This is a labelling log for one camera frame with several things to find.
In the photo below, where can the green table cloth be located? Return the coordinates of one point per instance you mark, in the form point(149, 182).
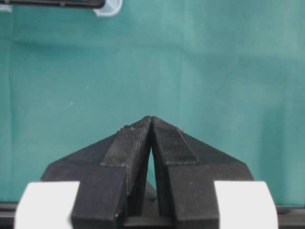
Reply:
point(230, 73)

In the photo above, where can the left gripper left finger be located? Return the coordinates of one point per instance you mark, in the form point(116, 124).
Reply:
point(112, 176)

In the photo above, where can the black box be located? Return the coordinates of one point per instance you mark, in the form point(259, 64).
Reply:
point(90, 4)

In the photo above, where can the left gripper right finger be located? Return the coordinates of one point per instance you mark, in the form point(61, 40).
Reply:
point(185, 171)

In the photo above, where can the clear plastic storage case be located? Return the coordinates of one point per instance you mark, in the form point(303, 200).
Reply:
point(111, 8)

